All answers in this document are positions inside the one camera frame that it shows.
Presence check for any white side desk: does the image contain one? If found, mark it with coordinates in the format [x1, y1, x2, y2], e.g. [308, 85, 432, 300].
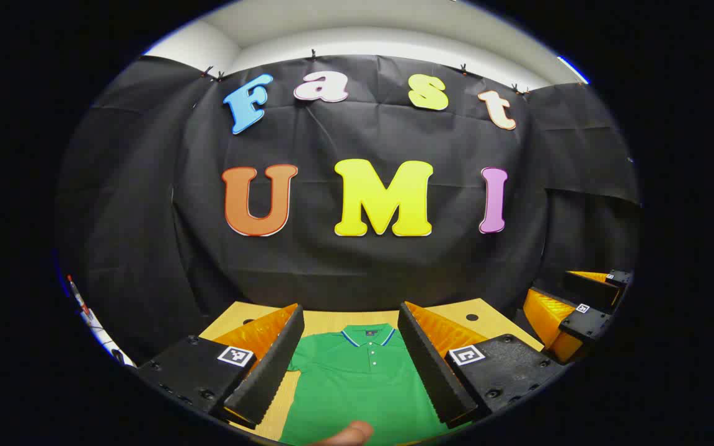
[64, 274, 138, 367]

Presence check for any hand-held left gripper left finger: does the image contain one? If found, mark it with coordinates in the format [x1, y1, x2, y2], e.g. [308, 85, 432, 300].
[136, 303, 306, 429]

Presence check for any black backdrop cloth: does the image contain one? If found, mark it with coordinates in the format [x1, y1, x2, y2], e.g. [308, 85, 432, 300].
[55, 55, 643, 366]

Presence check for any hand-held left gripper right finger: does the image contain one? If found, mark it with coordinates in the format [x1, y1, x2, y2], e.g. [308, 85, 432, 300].
[397, 301, 567, 429]

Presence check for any green T-shirt with blue trim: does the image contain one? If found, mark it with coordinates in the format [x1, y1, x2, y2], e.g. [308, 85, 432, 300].
[280, 323, 457, 446]

